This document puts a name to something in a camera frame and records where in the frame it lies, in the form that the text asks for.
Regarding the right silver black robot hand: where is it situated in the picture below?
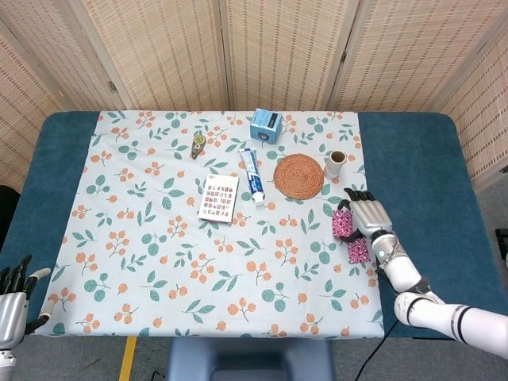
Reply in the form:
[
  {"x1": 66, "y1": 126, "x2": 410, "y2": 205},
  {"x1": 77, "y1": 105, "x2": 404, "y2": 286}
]
[{"x1": 335, "y1": 187, "x2": 394, "y2": 244}]

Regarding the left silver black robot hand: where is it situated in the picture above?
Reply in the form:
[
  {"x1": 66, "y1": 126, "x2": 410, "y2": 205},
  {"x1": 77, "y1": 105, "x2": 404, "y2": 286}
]
[{"x1": 0, "y1": 254, "x2": 58, "y2": 350}]

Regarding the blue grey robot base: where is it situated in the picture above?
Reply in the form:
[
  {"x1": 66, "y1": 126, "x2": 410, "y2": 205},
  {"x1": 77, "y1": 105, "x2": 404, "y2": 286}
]
[{"x1": 166, "y1": 337, "x2": 337, "y2": 381}]

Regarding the teal table cover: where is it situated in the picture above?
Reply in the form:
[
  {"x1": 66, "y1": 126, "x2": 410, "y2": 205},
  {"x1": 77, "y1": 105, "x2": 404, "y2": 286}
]
[{"x1": 0, "y1": 110, "x2": 502, "y2": 341}]

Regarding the small white cup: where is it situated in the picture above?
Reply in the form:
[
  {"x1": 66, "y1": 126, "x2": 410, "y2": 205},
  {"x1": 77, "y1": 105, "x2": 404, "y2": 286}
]
[{"x1": 323, "y1": 150, "x2": 348, "y2": 180}]

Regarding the round orange woven coaster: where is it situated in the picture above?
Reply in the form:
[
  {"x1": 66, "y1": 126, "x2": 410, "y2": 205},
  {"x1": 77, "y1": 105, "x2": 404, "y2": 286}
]
[{"x1": 272, "y1": 154, "x2": 325, "y2": 201}]

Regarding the black rounded object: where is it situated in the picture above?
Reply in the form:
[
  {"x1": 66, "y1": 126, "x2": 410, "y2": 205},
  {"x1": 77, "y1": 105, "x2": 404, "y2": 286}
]
[{"x1": 0, "y1": 185, "x2": 21, "y2": 248}]

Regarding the yellow floor tape strip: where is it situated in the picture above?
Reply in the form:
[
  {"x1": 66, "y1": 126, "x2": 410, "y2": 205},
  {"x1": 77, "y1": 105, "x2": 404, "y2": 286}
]
[{"x1": 118, "y1": 336, "x2": 138, "y2": 381}]

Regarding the white blue toothpaste tube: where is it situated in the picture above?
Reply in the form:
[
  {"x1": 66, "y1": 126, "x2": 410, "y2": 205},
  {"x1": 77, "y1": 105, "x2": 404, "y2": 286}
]
[{"x1": 237, "y1": 148, "x2": 266, "y2": 207}]

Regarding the black equipment piece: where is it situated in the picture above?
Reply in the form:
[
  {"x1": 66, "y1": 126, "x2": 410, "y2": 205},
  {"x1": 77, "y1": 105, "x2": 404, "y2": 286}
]
[{"x1": 495, "y1": 228, "x2": 508, "y2": 260}]

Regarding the light blue cardboard box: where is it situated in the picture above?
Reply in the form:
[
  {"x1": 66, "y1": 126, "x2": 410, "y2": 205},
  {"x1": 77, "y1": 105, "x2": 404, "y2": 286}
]
[{"x1": 249, "y1": 108, "x2": 283, "y2": 144}]

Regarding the white sticker booklet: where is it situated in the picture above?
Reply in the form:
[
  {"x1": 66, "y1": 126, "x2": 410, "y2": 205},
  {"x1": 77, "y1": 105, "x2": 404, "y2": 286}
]
[{"x1": 198, "y1": 173, "x2": 241, "y2": 225}]

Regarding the woven bamboo screen panel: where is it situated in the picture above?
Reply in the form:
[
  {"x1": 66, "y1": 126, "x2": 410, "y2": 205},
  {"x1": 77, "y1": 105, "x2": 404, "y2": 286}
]
[
  {"x1": 217, "y1": 0, "x2": 362, "y2": 112},
  {"x1": 327, "y1": 0, "x2": 508, "y2": 113},
  {"x1": 434, "y1": 27, "x2": 508, "y2": 192},
  {"x1": 0, "y1": 19, "x2": 67, "y2": 196},
  {"x1": 0, "y1": 0, "x2": 230, "y2": 113}
]

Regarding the floral print tablecloth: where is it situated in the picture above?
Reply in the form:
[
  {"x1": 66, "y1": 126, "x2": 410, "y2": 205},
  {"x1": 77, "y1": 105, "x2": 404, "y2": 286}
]
[{"x1": 34, "y1": 110, "x2": 385, "y2": 339}]

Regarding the olive correction tape dispenser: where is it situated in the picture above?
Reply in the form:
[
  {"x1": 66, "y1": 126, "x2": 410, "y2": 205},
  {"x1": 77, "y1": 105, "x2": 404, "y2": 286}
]
[{"x1": 190, "y1": 133, "x2": 206, "y2": 160}]

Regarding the black floor cable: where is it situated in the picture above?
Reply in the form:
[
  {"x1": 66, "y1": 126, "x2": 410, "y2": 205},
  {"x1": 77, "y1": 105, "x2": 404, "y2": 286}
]
[{"x1": 352, "y1": 319, "x2": 398, "y2": 381}]

